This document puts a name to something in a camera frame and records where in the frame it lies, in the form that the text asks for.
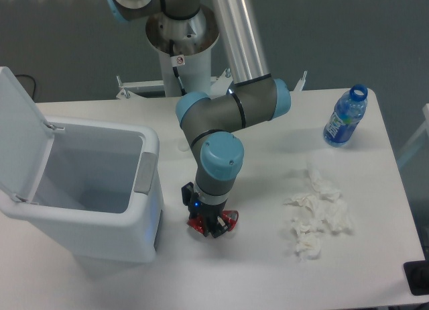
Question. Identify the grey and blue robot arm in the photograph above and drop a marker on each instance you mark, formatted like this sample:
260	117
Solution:
209	125

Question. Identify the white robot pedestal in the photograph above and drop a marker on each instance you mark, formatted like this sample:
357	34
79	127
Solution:
184	50

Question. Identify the black device at edge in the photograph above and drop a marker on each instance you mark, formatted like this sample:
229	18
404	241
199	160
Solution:
417	276

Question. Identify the white trash bin lid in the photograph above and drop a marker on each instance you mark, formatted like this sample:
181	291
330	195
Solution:
26	140

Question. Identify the white bottle cap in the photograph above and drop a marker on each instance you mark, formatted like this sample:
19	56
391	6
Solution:
183	146

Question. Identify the blue plastic bottle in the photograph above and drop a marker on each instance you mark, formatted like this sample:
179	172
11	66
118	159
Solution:
348	112

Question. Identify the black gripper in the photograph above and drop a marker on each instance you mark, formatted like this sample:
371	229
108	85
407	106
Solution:
209	217

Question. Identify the white trash bin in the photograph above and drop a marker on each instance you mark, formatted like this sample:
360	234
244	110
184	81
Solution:
100	194

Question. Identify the white frame at right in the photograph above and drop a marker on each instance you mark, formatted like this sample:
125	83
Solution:
415	142

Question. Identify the crumpled white tissue pile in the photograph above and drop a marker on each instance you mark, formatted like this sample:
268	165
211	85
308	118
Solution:
319	210

